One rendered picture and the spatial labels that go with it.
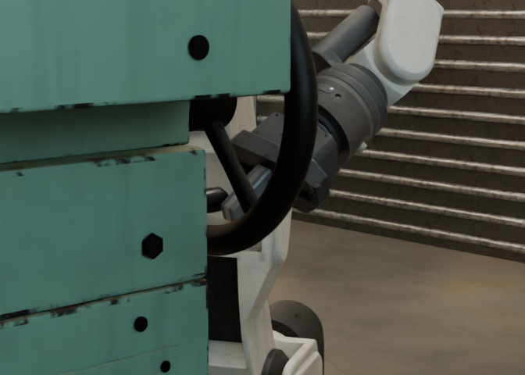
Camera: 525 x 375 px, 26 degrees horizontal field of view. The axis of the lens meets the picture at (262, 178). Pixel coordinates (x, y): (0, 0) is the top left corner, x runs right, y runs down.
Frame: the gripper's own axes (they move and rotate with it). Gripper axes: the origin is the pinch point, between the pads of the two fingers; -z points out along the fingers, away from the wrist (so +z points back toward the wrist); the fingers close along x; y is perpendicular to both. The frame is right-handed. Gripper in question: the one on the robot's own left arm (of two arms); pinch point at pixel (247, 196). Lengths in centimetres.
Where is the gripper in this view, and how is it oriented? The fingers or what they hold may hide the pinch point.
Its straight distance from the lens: 111.7
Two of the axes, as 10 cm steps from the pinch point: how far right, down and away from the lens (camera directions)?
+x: -7.6, -3.5, 5.4
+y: -1.4, -7.3, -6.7
